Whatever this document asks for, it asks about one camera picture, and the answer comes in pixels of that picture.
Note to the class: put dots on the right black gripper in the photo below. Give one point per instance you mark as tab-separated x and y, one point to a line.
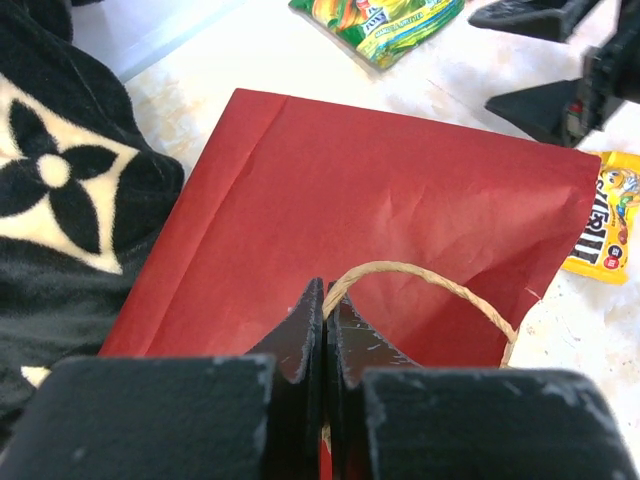
563	113

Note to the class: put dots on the red brown paper bag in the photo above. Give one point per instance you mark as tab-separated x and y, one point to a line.
392	212

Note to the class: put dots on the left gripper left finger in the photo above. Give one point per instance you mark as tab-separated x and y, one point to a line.
254	416

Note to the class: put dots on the black floral pillow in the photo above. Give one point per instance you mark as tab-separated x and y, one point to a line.
83	197

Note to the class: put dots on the yellow m&m's packet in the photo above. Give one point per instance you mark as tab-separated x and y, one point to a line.
603	248

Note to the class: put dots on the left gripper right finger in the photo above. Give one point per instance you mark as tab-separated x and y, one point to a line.
420	408

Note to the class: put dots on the green yellow snack packet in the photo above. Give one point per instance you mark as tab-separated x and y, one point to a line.
381	31

